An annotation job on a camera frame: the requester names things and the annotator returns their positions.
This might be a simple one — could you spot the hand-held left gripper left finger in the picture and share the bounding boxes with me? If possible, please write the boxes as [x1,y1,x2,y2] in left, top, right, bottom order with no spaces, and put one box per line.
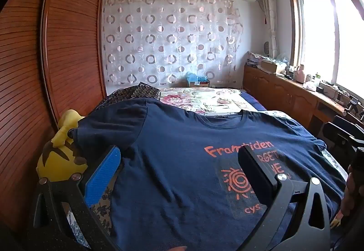
[31,145,123,251]

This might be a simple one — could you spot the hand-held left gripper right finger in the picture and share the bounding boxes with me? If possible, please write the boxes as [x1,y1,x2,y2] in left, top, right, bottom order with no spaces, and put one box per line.
[238,145,332,251]

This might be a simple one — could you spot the navy t-shirt with orange print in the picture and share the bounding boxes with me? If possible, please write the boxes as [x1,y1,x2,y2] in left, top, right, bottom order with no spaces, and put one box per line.
[74,98,346,251]

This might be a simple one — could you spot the person's right hand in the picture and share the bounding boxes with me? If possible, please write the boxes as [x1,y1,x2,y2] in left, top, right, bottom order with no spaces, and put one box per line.
[341,174,356,219]

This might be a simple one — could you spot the black office chair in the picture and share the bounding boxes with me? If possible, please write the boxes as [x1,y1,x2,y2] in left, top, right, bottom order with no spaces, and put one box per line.
[323,116,364,155]

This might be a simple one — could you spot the yellow plush toy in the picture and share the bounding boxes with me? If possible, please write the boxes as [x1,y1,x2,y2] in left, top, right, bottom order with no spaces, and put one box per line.
[37,109,88,183]

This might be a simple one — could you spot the grey device on stand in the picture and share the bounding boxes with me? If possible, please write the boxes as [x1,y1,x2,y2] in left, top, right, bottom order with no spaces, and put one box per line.
[344,99,359,119]

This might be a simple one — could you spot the navy blue bedsheet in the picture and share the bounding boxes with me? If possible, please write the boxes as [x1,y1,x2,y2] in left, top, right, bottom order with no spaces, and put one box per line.
[242,91,268,111]

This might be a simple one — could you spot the wooden cabinet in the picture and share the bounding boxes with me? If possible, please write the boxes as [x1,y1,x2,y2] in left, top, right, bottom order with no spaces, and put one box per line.
[243,64,364,138]

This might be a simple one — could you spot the dark circle-patterned pillow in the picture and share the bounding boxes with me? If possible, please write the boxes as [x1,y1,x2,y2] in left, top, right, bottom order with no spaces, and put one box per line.
[98,82,162,109]

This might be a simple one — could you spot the floral quilt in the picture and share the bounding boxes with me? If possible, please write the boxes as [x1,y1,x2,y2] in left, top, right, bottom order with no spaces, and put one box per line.
[155,87,256,116]

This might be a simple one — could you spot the pink figurine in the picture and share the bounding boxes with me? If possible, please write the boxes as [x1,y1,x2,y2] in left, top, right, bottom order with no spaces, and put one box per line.
[293,64,306,82]

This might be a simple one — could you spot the cardboard box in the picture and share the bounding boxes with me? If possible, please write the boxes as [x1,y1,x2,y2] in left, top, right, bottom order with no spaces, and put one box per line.
[260,59,281,73]

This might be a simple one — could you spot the box with blue bag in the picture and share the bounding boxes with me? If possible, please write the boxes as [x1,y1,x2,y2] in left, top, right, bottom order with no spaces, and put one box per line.
[186,72,211,88]

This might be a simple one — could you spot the window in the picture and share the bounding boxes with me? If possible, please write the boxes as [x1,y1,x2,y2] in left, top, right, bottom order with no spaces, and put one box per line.
[288,0,364,98]

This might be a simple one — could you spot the stack of folded fabrics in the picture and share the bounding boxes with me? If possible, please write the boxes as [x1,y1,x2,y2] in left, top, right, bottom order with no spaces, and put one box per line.
[247,51,268,66]

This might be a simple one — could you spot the wooden slatted wardrobe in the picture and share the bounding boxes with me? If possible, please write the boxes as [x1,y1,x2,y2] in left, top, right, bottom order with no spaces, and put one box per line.
[0,0,108,206]

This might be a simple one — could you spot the sheer circle-patterned curtain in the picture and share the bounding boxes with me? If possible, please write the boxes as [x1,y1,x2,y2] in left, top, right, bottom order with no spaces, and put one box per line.
[102,0,245,88]

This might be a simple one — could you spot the pale window curtain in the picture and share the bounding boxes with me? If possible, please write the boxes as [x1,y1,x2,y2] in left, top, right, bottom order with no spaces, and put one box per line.
[259,0,278,58]

